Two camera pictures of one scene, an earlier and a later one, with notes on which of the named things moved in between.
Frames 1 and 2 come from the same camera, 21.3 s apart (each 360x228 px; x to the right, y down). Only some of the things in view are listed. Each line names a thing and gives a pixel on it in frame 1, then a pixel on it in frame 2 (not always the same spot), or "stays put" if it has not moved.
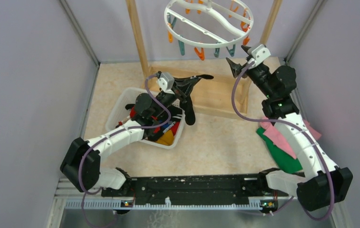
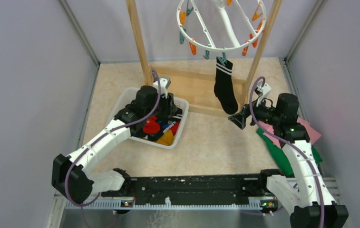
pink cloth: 270,130 stays put
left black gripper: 186,81 to 169,106
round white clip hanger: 208,23 to 252,42
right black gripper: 235,67 to 239,119
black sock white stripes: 185,85 to 223,87
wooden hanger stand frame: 222,90 stays put
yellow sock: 167,138 stays put
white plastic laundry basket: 117,111 stays put
